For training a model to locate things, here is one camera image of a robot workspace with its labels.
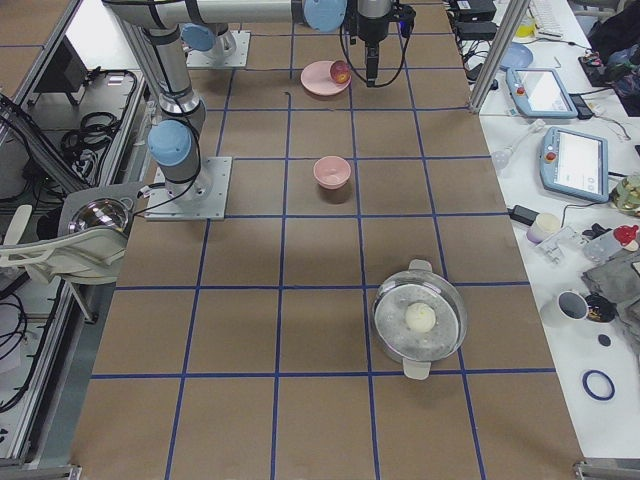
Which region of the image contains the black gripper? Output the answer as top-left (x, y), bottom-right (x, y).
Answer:
top-left (356, 0), bottom-right (416, 87)

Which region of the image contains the red apple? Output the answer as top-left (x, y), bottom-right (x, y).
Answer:
top-left (329, 60), bottom-right (351, 85)

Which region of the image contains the small pink bowl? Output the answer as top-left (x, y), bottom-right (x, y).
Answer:
top-left (313, 156), bottom-right (352, 190)

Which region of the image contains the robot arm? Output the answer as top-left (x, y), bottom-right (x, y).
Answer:
top-left (104, 1), bottom-right (416, 139)

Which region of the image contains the large pink plate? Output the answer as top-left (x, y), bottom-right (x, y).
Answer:
top-left (300, 60), bottom-right (351, 96)

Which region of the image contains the steel bowl on chair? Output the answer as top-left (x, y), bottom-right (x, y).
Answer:
top-left (68, 198), bottom-right (130, 233)

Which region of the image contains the white light bulb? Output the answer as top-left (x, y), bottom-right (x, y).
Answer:
top-left (491, 145), bottom-right (518, 175)

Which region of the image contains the teach pendant far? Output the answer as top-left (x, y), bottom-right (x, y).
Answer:
top-left (505, 68), bottom-right (578, 119)

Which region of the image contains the teach pendant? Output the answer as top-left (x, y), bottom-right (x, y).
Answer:
top-left (505, 68), bottom-right (578, 119)
top-left (539, 127), bottom-right (609, 203)

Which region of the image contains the black power adapter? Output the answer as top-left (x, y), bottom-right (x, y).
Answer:
top-left (507, 205), bottom-right (539, 227)

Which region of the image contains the teach pendant near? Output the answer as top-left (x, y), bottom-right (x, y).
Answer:
top-left (539, 127), bottom-right (609, 203)

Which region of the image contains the lavender cup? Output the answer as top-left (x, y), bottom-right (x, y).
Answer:
top-left (526, 213), bottom-right (561, 244)

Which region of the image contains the glass pot with lid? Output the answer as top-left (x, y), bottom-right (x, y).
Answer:
top-left (372, 259), bottom-right (468, 380)

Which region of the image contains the white mug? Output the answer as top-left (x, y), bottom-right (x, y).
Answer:
top-left (540, 290), bottom-right (589, 328)

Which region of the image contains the grey cloth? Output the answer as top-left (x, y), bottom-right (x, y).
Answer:
top-left (582, 251), bottom-right (640, 359)

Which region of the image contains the black braided cable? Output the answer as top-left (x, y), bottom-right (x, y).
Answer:
top-left (338, 9), bottom-right (406, 89)

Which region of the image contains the aluminium frame post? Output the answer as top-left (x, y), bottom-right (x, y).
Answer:
top-left (468, 0), bottom-right (530, 114)

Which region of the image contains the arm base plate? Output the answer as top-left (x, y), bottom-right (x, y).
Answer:
top-left (142, 157), bottom-right (232, 221)
top-left (182, 29), bottom-right (251, 70)

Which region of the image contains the blue rubber ring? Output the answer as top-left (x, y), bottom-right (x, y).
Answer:
top-left (582, 369), bottom-right (616, 402)

